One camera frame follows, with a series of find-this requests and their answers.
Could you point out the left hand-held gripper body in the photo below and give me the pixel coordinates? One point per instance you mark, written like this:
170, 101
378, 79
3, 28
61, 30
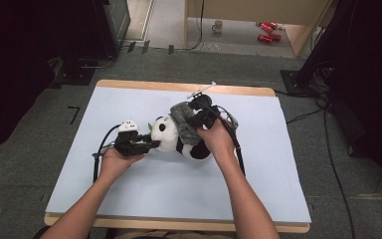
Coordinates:
127, 142

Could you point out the panda plush toy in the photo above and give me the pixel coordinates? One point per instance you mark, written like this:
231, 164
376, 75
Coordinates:
167, 136

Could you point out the red drink can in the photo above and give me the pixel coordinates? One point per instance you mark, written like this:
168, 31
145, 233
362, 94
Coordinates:
274, 25
264, 38
276, 37
266, 27

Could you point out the grey fuzzy cloth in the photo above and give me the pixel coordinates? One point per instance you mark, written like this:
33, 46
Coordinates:
184, 122

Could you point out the wooden shelf unit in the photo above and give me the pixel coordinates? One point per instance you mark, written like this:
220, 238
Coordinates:
262, 11

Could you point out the wooden table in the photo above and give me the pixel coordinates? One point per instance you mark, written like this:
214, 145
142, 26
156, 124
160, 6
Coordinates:
146, 85

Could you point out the person's left hand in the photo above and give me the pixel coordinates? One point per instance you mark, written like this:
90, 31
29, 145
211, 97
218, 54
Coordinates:
116, 164

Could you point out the person's right hand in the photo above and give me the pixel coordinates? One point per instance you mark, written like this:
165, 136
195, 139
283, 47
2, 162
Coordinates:
217, 141

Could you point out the black stand base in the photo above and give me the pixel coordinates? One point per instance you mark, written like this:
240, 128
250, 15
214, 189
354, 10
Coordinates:
74, 74
295, 83

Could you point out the white foam board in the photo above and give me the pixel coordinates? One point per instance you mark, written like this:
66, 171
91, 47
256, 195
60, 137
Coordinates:
165, 189

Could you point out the black cabinet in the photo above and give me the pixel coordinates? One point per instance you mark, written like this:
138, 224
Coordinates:
112, 23

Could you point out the beige mug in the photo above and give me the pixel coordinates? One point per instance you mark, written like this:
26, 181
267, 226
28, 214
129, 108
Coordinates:
217, 26

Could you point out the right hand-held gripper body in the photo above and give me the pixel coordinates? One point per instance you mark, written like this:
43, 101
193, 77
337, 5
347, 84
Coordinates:
207, 113

